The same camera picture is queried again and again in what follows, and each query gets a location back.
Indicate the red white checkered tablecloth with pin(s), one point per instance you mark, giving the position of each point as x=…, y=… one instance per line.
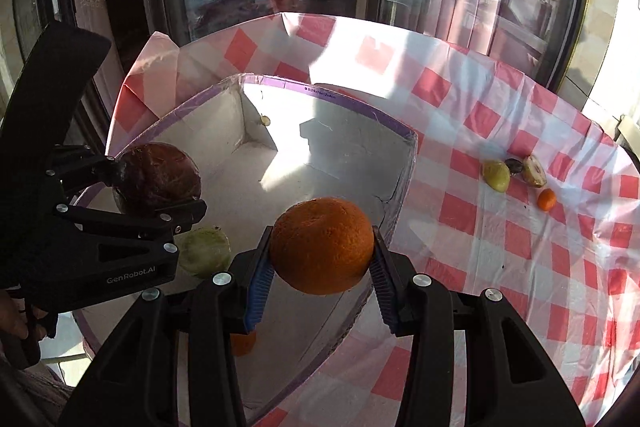
x=572, y=272

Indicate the small tangerine on table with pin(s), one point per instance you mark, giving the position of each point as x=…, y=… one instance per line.
x=546, y=200

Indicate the person's left hand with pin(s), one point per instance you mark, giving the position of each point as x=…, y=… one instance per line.
x=12, y=322

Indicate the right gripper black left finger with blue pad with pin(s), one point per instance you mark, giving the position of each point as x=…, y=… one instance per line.
x=132, y=380

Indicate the dark brown rotten apple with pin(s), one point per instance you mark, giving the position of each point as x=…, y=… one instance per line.
x=153, y=176

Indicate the yellow green fruit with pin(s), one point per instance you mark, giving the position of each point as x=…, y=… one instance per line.
x=497, y=175

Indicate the green pale fruit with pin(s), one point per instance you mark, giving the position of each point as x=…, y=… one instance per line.
x=204, y=251

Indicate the large orange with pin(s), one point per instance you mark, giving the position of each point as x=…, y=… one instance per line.
x=322, y=246

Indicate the yellow cut apple half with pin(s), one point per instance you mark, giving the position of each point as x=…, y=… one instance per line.
x=533, y=173

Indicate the small orange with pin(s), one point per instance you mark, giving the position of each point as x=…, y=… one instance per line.
x=241, y=344

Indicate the white box purple rim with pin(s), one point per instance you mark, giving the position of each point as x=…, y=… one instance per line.
x=263, y=144

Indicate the small dark fruit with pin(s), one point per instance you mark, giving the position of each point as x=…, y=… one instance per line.
x=514, y=165

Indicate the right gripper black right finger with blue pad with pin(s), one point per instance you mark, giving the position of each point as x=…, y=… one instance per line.
x=510, y=379

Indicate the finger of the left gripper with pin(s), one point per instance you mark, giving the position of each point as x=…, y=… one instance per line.
x=101, y=226
x=70, y=169

